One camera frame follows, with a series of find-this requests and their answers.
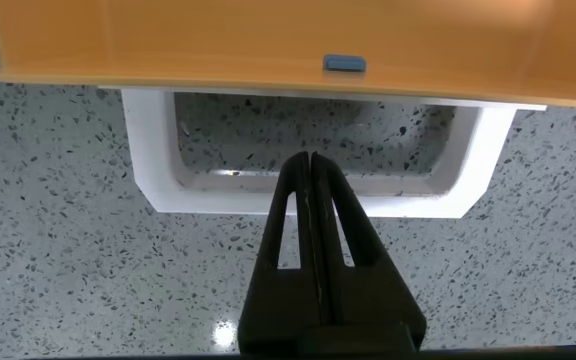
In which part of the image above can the small grey-blue drawer pad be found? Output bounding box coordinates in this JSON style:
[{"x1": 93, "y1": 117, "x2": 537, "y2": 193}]
[{"x1": 322, "y1": 53, "x2": 368, "y2": 74}]

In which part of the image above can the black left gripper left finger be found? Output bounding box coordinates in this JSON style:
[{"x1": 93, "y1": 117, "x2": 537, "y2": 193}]
[{"x1": 237, "y1": 151, "x2": 322, "y2": 347}]

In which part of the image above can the yellow drawer with white handle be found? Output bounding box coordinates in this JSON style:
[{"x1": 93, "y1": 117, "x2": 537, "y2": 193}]
[{"x1": 0, "y1": 0, "x2": 576, "y2": 220}]

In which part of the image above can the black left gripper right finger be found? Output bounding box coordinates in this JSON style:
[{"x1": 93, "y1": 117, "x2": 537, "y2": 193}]
[{"x1": 311, "y1": 151, "x2": 428, "y2": 351}]

